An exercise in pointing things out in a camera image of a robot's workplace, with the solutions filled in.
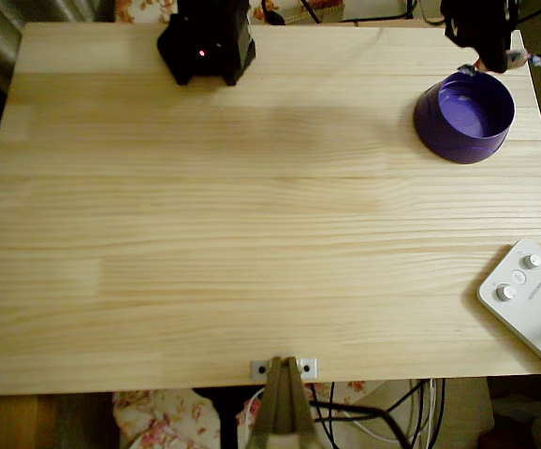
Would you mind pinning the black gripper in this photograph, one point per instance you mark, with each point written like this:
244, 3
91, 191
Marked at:
489, 52

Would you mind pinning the candy with blue ends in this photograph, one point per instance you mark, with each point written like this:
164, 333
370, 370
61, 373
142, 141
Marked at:
517, 57

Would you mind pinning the black robot arm with base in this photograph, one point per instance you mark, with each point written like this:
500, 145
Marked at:
191, 65

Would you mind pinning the purple bowl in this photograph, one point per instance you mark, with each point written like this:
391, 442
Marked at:
457, 145

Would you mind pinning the floral patterned fabric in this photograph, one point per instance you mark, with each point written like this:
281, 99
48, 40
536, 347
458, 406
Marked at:
135, 9
158, 421

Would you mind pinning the black stand pole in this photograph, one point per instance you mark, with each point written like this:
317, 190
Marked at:
227, 421

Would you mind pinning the wooden table leg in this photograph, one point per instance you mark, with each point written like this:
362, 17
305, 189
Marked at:
10, 421

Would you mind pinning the white metal bracket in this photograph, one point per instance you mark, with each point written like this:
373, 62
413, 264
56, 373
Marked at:
311, 373

